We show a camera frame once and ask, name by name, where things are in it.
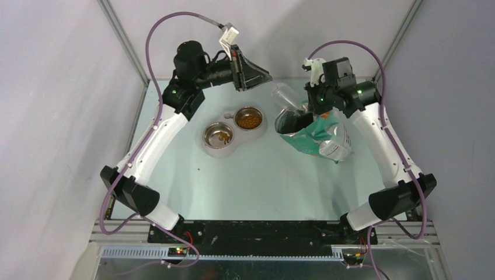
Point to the brown kibble in left bowl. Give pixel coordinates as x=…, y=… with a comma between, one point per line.
x=224, y=137

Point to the right steel bowl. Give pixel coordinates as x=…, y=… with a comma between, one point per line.
x=247, y=111

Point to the brown kibble in bowl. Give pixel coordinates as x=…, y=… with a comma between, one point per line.
x=224, y=137
x=249, y=122

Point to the left controller board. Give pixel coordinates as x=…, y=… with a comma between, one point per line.
x=178, y=251

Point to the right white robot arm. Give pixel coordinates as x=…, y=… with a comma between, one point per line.
x=333, y=85

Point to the steel bowl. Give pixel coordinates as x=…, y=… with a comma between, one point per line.
x=210, y=134
x=247, y=111

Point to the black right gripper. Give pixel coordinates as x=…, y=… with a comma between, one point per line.
x=314, y=107

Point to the brown kibble in right bowl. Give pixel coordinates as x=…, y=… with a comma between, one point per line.
x=249, y=122

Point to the teal pet food bag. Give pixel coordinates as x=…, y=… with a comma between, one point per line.
x=321, y=135

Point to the left steel bowl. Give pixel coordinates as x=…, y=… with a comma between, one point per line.
x=210, y=134

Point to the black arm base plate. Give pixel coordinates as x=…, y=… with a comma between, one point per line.
x=263, y=238

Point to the clear plastic scoop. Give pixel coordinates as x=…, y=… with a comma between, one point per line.
x=287, y=98

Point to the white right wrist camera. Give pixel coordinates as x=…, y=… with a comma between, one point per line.
x=315, y=67

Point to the right controller board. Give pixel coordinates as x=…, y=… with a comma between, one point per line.
x=355, y=260

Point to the controller board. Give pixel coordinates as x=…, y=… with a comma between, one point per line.
x=355, y=260
x=178, y=251

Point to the aluminium frame rail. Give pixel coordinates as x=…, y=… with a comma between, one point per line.
x=131, y=241

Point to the grey double bowl stand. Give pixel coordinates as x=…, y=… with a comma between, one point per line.
x=240, y=136

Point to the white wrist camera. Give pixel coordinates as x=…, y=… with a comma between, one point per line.
x=230, y=32
x=315, y=67

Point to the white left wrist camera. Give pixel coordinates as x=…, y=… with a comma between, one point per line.
x=230, y=32

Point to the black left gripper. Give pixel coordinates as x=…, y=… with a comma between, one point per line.
x=245, y=74

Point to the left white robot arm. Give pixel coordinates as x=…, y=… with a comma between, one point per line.
x=178, y=102

